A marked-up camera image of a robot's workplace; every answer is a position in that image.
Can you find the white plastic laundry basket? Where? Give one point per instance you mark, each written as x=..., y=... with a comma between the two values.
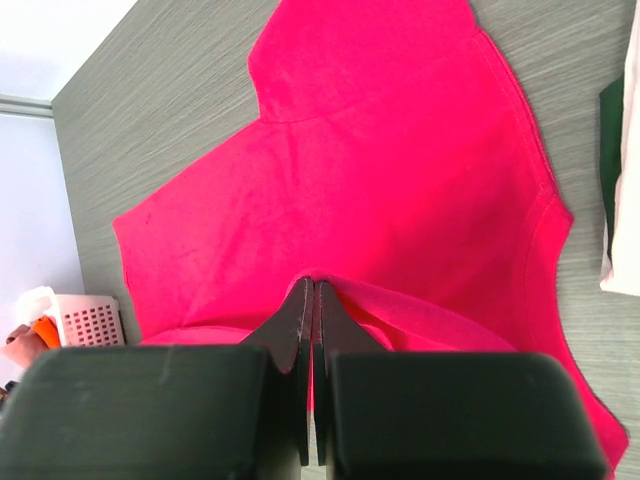
x=81, y=320

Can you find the dark green folded t shirt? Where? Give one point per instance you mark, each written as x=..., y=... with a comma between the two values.
x=611, y=116

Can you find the white printed folded t shirt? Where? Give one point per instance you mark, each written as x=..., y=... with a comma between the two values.
x=621, y=273

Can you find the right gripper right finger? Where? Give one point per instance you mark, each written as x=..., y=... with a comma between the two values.
x=471, y=415

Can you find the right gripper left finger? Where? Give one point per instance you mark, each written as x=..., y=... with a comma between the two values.
x=173, y=412

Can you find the orange t shirt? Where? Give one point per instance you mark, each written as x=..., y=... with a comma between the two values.
x=46, y=329

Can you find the salmon pink t shirt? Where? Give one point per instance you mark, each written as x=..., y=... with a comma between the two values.
x=23, y=346

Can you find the left aluminium frame post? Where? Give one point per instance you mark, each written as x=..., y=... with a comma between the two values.
x=22, y=106

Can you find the magenta pink t shirt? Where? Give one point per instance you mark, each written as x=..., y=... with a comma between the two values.
x=395, y=156

